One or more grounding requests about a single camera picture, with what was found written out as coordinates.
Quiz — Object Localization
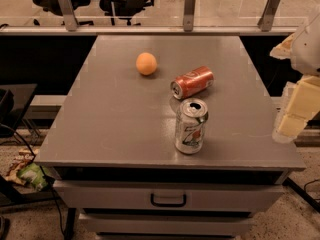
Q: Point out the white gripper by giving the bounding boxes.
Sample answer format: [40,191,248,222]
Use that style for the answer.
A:
[269,5,320,143]

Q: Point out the red coke can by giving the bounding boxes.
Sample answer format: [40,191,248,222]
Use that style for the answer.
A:
[170,66,214,100]

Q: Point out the white green soda can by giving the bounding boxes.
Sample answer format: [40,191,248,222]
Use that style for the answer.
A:
[175,98,209,154]

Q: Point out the orange fruit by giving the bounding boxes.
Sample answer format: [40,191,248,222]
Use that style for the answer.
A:
[136,52,157,76]

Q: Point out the lower grey drawer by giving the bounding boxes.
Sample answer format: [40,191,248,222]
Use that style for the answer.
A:
[79,213,252,236]

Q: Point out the grey drawer cabinet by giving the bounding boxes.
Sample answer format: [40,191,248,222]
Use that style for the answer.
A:
[36,35,304,240]

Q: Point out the green snack bag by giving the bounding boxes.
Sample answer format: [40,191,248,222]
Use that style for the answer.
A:
[17,163,49,191]

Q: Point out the brown snack bag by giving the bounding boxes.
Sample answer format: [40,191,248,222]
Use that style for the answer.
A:
[5,148,38,186]

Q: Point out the black side table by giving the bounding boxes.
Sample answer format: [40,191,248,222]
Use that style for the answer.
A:
[0,84,37,138]

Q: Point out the right metal railing bracket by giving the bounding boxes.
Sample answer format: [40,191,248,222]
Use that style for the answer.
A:
[257,0,281,32]

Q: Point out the metal railing bracket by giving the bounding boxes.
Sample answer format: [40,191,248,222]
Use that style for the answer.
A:
[257,0,281,32]
[183,0,196,32]
[58,0,78,31]

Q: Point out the middle metal railing bracket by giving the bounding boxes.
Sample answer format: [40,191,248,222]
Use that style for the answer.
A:
[183,0,196,32]

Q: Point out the left metal railing bracket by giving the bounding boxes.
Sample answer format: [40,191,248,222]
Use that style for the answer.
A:
[58,0,78,31]

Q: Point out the upper drawer with black handle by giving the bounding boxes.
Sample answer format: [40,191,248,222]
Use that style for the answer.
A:
[54,180,283,213]

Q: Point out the black cable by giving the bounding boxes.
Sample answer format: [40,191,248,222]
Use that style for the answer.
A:
[0,123,66,237]

